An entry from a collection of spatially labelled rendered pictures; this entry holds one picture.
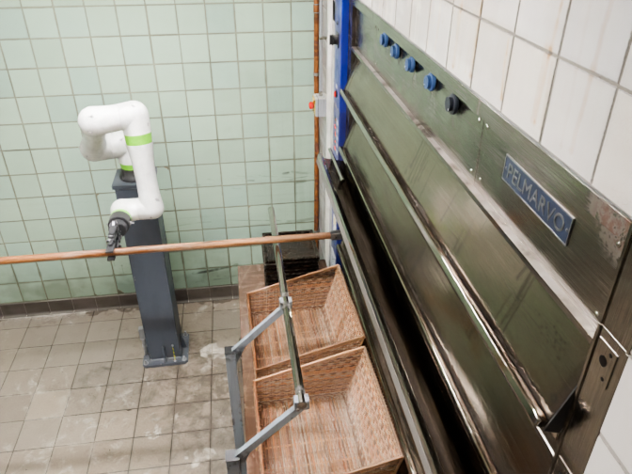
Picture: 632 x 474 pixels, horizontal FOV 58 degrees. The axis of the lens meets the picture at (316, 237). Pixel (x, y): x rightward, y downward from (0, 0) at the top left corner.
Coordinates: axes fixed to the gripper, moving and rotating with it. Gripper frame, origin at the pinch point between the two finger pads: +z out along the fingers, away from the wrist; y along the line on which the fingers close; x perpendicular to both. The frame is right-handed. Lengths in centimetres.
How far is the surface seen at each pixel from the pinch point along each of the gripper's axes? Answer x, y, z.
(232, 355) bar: -46, 25, 41
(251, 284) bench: -56, 62, -53
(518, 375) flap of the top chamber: -100, -55, 138
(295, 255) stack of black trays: -80, 37, -42
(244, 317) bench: -51, 62, -25
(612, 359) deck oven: -103, -72, 153
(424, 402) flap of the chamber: -94, -23, 115
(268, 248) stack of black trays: -66, 37, -50
